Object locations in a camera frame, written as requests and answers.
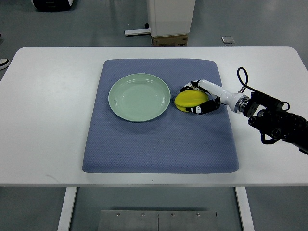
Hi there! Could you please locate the yellow starfruit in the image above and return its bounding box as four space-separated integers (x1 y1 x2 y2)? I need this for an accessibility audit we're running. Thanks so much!
174 90 208 112

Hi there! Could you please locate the grey floor plate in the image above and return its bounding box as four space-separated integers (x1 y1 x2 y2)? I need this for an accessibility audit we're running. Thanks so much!
221 36 235 44

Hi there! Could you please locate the white cabinet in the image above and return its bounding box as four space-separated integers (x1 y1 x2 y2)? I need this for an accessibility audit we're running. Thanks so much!
146 0 195 37

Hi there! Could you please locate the blue quilted mat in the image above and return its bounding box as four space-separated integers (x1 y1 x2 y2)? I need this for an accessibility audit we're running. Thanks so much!
82 59 239 174

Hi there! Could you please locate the right white table leg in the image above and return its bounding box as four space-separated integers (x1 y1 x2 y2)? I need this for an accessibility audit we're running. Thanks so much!
235 187 255 231

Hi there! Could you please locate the white table leg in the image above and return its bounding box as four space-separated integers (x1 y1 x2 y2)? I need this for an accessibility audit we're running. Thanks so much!
57 187 77 231
235 187 255 231

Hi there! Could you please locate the cardboard box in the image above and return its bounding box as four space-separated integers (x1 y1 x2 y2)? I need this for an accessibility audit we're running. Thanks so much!
151 34 188 47

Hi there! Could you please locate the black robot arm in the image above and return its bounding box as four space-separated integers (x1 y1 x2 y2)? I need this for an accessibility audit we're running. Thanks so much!
237 67 308 154

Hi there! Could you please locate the white metal bar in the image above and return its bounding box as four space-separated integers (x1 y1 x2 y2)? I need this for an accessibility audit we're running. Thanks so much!
124 28 150 37

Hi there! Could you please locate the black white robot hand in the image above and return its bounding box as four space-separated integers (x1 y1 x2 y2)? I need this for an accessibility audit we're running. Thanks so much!
180 79 249 115

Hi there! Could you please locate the white sneaker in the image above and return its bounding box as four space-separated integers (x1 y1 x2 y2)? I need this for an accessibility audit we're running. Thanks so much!
0 58 10 70

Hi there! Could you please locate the black white machine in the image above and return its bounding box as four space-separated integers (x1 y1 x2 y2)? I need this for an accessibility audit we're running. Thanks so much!
31 0 74 12

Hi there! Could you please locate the left white table leg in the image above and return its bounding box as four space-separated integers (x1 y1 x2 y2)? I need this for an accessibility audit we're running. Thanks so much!
57 187 77 231

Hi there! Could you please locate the light green plate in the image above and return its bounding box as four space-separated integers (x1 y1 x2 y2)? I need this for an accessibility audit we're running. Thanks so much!
108 73 171 122

